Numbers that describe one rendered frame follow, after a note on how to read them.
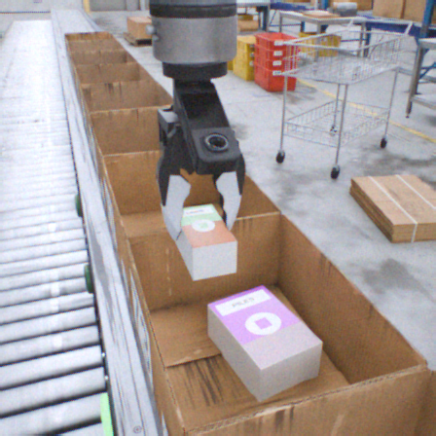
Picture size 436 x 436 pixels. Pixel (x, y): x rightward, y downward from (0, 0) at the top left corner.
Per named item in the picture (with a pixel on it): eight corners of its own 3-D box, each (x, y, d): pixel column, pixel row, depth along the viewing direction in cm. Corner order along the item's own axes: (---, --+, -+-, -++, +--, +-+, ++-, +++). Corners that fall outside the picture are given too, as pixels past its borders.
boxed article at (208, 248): (193, 281, 55) (192, 249, 53) (173, 238, 64) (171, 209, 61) (236, 272, 57) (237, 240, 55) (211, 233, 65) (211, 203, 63)
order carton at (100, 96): (85, 128, 184) (79, 84, 175) (159, 122, 192) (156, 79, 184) (94, 163, 151) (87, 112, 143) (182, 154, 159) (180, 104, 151)
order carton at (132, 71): (79, 103, 217) (73, 65, 209) (142, 98, 225) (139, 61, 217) (85, 128, 184) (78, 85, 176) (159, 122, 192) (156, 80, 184)
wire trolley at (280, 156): (335, 181, 354) (354, 36, 305) (273, 163, 386) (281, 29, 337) (391, 144, 426) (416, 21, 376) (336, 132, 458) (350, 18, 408)
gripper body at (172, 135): (214, 148, 62) (214, 52, 56) (236, 172, 54) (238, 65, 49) (157, 154, 60) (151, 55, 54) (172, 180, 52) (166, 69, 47)
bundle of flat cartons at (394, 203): (347, 193, 336) (350, 176, 329) (411, 190, 340) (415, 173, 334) (390, 243, 275) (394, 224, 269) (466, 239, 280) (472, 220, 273)
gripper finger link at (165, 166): (185, 203, 57) (202, 136, 54) (189, 209, 56) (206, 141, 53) (148, 199, 56) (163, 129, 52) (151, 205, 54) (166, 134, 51)
